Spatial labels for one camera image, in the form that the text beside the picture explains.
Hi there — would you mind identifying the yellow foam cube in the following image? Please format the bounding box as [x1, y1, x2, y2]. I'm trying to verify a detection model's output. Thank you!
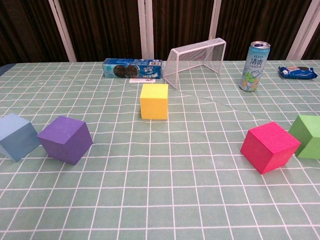
[139, 83, 169, 121]

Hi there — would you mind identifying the purple foam cube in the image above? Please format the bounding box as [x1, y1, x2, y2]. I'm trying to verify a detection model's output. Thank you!
[36, 115, 94, 166]

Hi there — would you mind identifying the magenta foam cube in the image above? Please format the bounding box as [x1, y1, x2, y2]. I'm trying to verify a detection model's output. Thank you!
[240, 121, 301, 175]

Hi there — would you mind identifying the green foam cube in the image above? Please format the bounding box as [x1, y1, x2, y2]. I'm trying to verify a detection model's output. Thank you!
[288, 114, 320, 160]

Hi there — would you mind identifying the green checked tablecloth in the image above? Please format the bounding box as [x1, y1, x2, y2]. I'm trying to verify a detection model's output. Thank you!
[0, 59, 320, 240]

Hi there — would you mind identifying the blue cookie box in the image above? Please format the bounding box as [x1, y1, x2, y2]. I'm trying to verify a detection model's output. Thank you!
[102, 58, 164, 80]

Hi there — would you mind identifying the light blue drink can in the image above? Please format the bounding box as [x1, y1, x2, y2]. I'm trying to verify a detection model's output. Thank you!
[239, 41, 272, 93]

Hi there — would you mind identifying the dark pleated curtain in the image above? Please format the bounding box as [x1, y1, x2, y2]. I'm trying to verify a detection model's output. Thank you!
[0, 0, 320, 67]

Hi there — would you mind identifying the blue snack packet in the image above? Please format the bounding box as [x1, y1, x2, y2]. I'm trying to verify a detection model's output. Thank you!
[277, 65, 318, 80]

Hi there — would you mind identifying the light blue foam cube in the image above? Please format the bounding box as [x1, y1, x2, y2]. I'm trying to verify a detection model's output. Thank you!
[0, 113, 41, 163]

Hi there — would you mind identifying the blue table pad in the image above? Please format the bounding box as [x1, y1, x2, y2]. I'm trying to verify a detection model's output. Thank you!
[0, 63, 12, 77]

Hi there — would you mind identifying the white wire mesh basket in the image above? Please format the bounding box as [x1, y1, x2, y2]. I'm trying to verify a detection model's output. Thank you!
[162, 37, 227, 91]

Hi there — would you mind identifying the white frame post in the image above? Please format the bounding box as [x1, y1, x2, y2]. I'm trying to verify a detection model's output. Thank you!
[208, 0, 223, 42]
[286, 0, 320, 60]
[137, 0, 155, 61]
[48, 0, 77, 63]

